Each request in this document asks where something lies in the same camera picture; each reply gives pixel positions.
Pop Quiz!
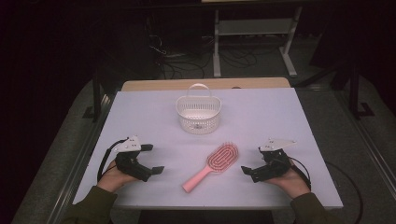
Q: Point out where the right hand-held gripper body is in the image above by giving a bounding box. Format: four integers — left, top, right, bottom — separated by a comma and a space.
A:
250, 138, 297, 184

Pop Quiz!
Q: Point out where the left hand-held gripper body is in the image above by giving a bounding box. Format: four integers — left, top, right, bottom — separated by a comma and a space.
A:
113, 134, 153, 183

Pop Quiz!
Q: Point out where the pink hairbrush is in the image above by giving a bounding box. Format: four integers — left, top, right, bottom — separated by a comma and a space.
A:
181, 141, 240, 193

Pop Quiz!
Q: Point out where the white slotted plastic basket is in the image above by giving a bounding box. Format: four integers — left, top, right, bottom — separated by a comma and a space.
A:
176, 83, 222, 135

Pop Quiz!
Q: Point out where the person's left hand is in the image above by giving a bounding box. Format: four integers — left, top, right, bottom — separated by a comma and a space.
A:
96, 160, 139, 193

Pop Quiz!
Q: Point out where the person's right hand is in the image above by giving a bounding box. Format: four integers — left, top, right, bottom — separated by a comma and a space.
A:
264, 158, 312, 200

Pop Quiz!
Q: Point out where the wooden table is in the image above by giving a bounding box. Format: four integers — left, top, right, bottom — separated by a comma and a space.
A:
120, 77, 291, 92

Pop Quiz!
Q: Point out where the dark metal stand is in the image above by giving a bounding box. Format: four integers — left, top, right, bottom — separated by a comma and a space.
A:
347, 61, 376, 120
82, 70, 109, 123

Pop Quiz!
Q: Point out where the white metal stand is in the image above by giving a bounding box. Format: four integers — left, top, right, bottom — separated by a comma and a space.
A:
213, 6, 304, 78

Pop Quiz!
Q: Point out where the left hand-held gripper cable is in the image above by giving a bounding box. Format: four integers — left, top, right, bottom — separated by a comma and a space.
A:
96, 137, 129, 183

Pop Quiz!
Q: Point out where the hand-held gripper cable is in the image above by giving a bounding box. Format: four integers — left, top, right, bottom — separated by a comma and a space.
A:
288, 156, 312, 190
96, 137, 129, 183

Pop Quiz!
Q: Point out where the right hand-held gripper cable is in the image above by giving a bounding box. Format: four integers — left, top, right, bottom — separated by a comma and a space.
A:
288, 156, 312, 190

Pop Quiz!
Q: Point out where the black floor cable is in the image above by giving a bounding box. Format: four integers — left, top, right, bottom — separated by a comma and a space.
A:
325, 161, 365, 224

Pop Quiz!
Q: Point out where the tangle of black floor cables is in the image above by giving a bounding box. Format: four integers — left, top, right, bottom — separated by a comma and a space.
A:
148, 33, 281, 80

